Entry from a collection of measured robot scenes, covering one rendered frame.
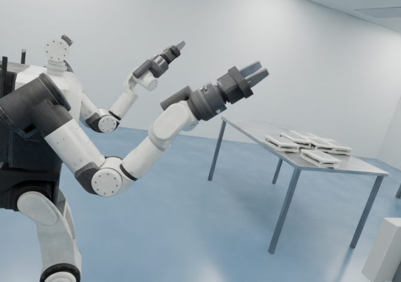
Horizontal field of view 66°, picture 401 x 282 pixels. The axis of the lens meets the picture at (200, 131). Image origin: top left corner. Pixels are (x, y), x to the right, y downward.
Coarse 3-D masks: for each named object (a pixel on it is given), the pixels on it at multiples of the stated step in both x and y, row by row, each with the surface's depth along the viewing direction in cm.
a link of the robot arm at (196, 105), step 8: (184, 88) 85; (176, 96) 85; (184, 96) 84; (192, 96) 82; (200, 96) 81; (160, 104) 86; (168, 104) 85; (184, 104) 82; (192, 104) 81; (200, 104) 80; (192, 112) 82; (200, 112) 81; (208, 112) 81; (192, 120) 81; (184, 128) 84; (192, 128) 90
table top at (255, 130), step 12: (228, 120) 364; (240, 120) 382; (252, 132) 331; (264, 132) 345; (276, 132) 361; (288, 132) 378; (264, 144) 293; (288, 156) 270; (336, 156) 312; (348, 156) 325; (300, 168) 250; (312, 168) 255; (324, 168) 260; (336, 168) 266; (348, 168) 275; (360, 168) 285; (372, 168) 296
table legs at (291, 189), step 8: (224, 128) 381; (216, 152) 387; (216, 160) 391; (280, 160) 429; (208, 176) 399; (296, 176) 254; (296, 184) 256; (376, 184) 297; (288, 192) 259; (376, 192) 298; (288, 200) 259; (368, 200) 303; (288, 208) 262; (368, 208) 302; (280, 216) 264; (280, 224) 265; (360, 224) 307; (360, 232) 310; (272, 240) 271; (352, 240) 314; (272, 248) 270; (352, 248) 313
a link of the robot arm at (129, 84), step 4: (136, 68) 140; (132, 72) 139; (128, 76) 139; (132, 76) 140; (128, 80) 139; (132, 80) 141; (124, 84) 139; (128, 84) 138; (132, 84) 143; (124, 88) 138; (128, 88) 137; (132, 88) 142; (128, 92) 137; (132, 92) 137; (132, 96) 137; (136, 96) 138
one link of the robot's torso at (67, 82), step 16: (0, 64) 89; (16, 64) 101; (0, 80) 87; (16, 80) 86; (64, 80) 93; (0, 96) 85; (64, 96) 91; (80, 96) 96; (80, 112) 113; (0, 128) 91; (0, 144) 92; (16, 144) 92; (32, 144) 93; (0, 160) 95; (16, 160) 95; (32, 160) 96; (48, 160) 97
